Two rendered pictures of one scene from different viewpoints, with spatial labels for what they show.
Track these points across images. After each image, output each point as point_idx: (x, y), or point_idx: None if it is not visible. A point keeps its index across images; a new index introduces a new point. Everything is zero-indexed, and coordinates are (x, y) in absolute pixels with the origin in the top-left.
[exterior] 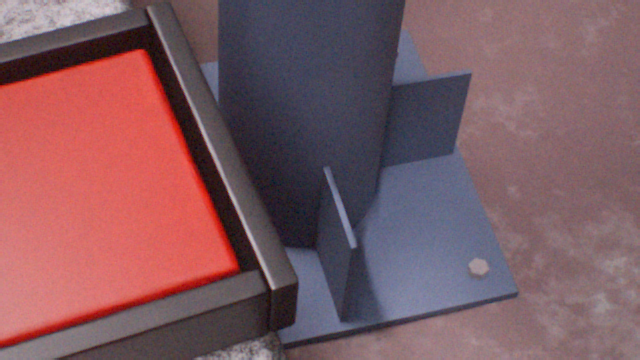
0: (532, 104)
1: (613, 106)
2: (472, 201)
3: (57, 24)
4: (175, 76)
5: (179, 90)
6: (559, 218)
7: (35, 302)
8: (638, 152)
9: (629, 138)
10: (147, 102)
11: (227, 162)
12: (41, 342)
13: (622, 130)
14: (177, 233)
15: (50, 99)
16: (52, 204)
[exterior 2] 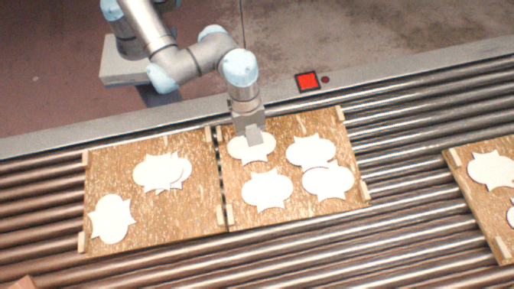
0: None
1: (184, 99)
2: None
3: (291, 82)
4: (300, 74)
5: (300, 74)
6: None
7: (314, 81)
8: (195, 98)
9: (191, 99)
10: (301, 76)
11: (307, 72)
12: (317, 80)
13: (190, 99)
14: (310, 75)
15: (300, 80)
16: (308, 80)
